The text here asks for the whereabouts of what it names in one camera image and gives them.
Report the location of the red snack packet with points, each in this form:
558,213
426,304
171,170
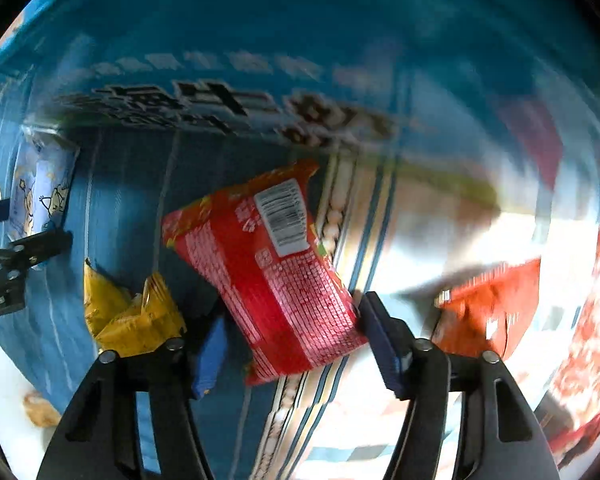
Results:
257,245

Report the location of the yellow snack packet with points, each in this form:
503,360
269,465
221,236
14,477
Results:
129,324

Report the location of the blue striped cloth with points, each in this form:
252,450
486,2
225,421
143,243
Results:
126,180

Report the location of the milk carton cardboard box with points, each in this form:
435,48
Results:
506,92

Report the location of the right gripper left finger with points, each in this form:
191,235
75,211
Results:
98,436

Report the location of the white tissue pack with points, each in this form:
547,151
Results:
41,182

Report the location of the plaid checkered cloth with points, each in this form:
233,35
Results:
407,236

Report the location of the orange snack packet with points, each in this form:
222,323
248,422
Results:
490,312

